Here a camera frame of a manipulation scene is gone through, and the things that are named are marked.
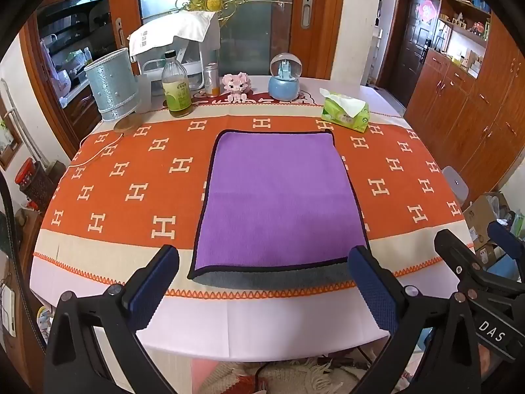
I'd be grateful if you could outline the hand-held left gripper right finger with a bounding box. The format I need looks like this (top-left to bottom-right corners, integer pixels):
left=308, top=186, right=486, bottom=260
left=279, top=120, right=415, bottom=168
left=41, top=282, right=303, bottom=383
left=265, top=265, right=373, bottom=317
left=348, top=245, right=482, bottom=394

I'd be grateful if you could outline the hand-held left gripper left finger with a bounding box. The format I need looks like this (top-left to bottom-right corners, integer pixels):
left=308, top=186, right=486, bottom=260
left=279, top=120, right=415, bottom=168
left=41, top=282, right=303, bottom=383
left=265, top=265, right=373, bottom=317
left=43, top=245, right=181, bottom=394

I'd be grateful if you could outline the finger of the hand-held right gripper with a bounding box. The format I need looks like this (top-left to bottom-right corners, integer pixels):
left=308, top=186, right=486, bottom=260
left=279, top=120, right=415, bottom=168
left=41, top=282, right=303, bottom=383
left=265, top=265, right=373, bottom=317
left=487, top=221, right=525, bottom=257
left=434, top=230, right=525, bottom=297

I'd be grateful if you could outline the purple towel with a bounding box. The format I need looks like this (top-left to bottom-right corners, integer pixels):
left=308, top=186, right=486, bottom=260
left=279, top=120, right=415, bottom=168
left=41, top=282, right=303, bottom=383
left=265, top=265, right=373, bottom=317
left=187, top=130, right=371, bottom=288

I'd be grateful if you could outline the cardboard box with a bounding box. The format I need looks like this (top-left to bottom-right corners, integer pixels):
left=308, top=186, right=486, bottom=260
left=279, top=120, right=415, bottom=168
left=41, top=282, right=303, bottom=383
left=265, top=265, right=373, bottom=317
left=463, top=193, right=509, bottom=263

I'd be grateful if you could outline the grey chair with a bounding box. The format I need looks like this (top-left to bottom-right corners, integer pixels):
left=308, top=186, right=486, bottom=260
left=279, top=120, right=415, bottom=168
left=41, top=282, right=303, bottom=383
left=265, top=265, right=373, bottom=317
left=441, top=166, right=470, bottom=208

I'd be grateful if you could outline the orange patterned blanket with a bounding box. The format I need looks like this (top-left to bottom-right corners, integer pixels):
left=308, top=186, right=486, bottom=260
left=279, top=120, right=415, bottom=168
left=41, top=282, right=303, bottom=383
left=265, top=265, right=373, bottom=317
left=32, top=102, right=476, bottom=300

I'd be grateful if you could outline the round wooden lamp base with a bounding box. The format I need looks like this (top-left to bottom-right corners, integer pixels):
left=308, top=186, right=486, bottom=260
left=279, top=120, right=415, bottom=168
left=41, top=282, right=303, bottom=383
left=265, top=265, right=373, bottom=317
left=114, top=115, right=143, bottom=133

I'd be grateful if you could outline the green tissue pack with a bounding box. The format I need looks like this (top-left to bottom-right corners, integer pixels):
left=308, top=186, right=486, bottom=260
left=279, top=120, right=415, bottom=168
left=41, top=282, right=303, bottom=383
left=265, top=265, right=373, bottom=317
left=320, top=88, right=370, bottom=133

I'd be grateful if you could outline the red container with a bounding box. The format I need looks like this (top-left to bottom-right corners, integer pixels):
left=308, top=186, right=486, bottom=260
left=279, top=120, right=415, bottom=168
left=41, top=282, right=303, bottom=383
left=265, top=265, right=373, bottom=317
left=15, top=158, right=35, bottom=185

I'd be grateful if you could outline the frosted plastic cup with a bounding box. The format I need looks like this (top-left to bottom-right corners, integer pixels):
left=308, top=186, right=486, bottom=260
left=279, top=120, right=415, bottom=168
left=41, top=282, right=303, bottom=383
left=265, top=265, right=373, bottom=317
left=133, top=75, right=152, bottom=115

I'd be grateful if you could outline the glass bottle with green label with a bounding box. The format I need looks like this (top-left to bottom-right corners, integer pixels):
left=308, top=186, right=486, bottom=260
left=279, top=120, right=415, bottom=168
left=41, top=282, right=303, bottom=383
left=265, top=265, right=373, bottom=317
left=161, top=50, right=193, bottom=118

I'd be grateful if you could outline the dark brown entrance door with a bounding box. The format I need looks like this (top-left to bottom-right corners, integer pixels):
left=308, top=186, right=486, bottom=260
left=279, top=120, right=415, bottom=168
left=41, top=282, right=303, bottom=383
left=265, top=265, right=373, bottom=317
left=377, top=0, right=441, bottom=107

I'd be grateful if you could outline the light blue beaded lampshade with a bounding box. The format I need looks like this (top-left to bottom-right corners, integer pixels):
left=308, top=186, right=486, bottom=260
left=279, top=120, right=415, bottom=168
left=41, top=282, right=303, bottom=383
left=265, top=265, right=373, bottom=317
left=84, top=48, right=140, bottom=122

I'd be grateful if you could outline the small metal can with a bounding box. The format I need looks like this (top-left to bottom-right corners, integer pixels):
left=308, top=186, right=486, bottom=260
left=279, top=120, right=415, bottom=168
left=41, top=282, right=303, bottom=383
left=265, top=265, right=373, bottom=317
left=204, top=62, right=219, bottom=98

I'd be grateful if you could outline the pink block figure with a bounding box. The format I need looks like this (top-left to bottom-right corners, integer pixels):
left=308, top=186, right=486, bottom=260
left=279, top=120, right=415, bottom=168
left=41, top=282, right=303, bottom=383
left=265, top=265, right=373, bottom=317
left=222, top=73, right=252, bottom=101

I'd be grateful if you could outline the blue snow globe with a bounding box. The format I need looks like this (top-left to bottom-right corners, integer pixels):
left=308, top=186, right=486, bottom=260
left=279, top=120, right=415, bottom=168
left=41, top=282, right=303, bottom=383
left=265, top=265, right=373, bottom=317
left=268, top=53, right=303, bottom=101

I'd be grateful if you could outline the white countertop appliance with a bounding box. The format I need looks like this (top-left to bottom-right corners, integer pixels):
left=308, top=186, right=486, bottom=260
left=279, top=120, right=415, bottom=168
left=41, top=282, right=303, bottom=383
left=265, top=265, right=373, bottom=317
left=129, top=20, right=220, bottom=95

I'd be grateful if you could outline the white cloth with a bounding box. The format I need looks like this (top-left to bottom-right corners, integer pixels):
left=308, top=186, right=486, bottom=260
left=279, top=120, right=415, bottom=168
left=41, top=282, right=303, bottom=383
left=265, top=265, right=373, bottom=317
left=128, top=11, right=217, bottom=56

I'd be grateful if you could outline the frosted glass sliding door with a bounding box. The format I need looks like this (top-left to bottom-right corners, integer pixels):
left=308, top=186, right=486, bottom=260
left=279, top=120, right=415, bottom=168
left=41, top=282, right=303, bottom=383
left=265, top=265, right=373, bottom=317
left=137, top=0, right=296, bottom=77

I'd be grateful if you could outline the wooden wall cabinet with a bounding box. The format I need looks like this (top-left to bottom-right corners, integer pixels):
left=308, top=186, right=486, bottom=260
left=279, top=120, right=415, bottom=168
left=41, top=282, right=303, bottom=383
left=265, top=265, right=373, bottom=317
left=404, top=0, right=525, bottom=198

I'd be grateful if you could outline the white cable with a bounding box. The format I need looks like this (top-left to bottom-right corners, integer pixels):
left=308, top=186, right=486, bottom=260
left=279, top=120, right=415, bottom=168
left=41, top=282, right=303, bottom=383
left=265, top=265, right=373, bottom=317
left=68, top=129, right=124, bottom=169

